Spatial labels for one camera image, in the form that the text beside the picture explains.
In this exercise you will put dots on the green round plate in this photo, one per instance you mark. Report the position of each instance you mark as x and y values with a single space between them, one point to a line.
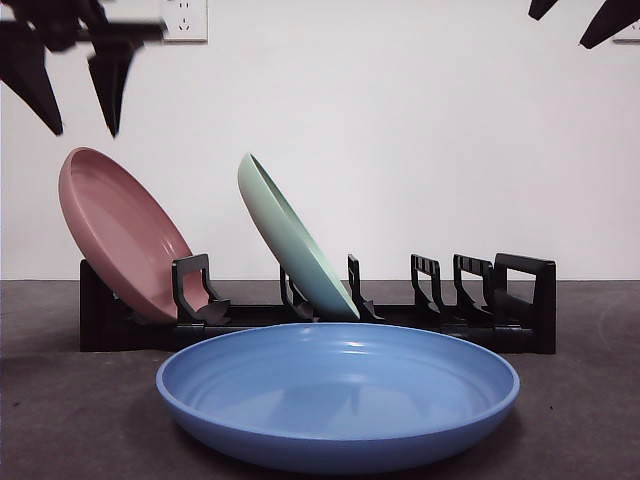
295 250

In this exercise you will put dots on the blue round plate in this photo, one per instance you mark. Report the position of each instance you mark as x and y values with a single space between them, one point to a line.
335 400

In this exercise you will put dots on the white wall power outlet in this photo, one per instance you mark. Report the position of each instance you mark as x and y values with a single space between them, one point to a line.
631 36
187 15

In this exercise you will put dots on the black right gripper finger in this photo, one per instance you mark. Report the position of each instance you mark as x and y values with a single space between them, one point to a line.
541 7
612 22

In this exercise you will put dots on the pink round plate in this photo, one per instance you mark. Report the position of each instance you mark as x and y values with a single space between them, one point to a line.
120 235

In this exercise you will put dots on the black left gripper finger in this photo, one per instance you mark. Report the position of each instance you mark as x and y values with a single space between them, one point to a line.
27 75
112 85

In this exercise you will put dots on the black plastic dish rack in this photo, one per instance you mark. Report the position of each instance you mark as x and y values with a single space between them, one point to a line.
125 337

